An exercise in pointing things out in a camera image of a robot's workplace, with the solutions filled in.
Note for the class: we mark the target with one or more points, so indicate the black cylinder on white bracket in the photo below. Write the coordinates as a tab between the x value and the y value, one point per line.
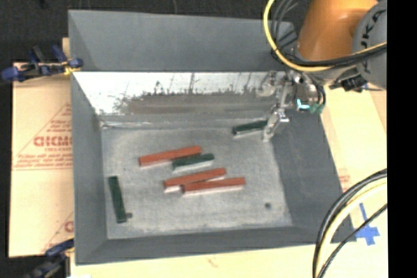
352	83

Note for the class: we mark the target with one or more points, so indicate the dark green flat block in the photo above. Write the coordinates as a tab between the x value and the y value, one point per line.
193	161
117	200
249	127

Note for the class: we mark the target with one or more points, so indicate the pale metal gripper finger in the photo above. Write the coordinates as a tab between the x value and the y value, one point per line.
268	130
281	120

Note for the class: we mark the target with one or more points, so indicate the red-brown flat block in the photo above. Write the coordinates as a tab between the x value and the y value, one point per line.
213	185
169	155
195	177

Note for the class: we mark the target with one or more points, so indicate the brown cardboard board, red print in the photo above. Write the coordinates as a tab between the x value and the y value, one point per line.
39	192

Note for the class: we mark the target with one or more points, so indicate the grey metal bin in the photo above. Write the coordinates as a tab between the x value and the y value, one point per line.
195	208

